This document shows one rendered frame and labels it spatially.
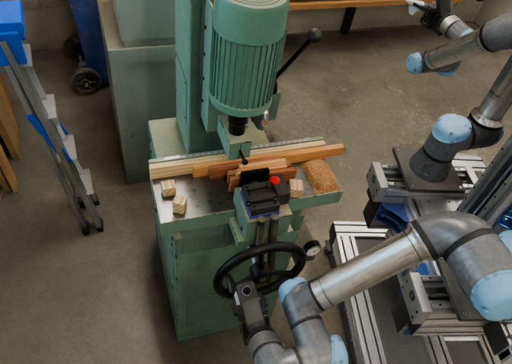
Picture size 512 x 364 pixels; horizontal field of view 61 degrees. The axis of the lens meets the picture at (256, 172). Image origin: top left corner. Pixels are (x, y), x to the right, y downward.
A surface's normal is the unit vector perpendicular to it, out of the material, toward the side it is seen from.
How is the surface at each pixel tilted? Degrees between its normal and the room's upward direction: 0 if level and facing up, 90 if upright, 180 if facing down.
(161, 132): 0
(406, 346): 0
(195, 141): 90
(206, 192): 0
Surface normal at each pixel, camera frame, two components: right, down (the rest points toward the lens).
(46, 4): 0.32, 0.72
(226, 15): -0.62, 0.52
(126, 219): 0.12, -0.68
